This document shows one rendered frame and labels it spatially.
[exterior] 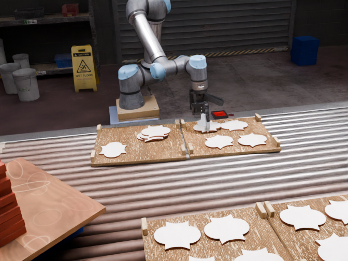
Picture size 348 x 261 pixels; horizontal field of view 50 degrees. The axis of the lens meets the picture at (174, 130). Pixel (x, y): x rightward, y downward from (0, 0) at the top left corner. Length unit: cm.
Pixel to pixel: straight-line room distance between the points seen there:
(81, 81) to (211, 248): 431
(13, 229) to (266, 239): 73
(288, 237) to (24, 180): 90
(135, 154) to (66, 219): 58
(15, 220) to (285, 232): 80
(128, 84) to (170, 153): 62
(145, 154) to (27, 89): 370
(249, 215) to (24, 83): 423
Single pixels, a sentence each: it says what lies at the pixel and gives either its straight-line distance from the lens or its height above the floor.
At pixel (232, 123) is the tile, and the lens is 189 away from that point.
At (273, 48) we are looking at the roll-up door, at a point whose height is 6.
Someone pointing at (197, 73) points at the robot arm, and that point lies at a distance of 171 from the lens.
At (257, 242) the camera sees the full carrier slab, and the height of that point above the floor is 94.
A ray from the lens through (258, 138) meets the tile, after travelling 176.
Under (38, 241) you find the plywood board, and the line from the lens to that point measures 112.
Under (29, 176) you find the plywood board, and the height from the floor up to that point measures 104.
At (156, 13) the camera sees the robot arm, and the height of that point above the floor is 145.
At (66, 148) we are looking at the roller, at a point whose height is 92.
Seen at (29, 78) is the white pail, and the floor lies 30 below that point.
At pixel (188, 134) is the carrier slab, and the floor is 94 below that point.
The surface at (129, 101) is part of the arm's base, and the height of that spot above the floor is 97.
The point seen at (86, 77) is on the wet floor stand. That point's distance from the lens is 525.
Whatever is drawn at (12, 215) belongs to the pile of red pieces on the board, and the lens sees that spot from 111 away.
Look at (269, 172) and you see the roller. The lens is 157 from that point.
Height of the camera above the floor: 174
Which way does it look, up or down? 26 degrees down
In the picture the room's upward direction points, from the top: 2 degrees counter-clockwise
